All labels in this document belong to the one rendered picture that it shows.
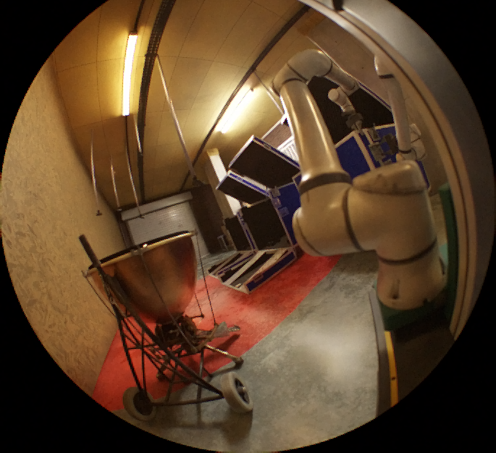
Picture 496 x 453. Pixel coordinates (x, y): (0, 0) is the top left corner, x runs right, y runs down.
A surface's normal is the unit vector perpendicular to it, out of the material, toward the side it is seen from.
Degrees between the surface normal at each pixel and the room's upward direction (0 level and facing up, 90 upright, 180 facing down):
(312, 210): 67
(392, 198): 90
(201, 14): 180
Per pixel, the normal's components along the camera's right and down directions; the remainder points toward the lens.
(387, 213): -0.80, 0.28
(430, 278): -0.41, -0.30
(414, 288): -0.75, -0.13
